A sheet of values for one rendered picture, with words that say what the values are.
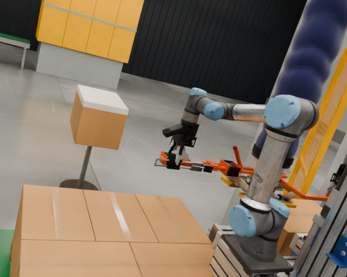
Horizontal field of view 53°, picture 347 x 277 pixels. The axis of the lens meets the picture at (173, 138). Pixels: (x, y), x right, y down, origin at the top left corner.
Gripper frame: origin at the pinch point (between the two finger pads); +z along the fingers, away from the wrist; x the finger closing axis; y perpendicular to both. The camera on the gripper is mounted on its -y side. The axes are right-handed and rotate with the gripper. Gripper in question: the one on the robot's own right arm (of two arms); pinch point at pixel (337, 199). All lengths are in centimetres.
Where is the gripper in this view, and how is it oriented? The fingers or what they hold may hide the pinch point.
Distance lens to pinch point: 207.5
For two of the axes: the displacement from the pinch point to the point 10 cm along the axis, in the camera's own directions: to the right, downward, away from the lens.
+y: -8.8, -1.3, -4.6
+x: 3.9, 3.7, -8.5
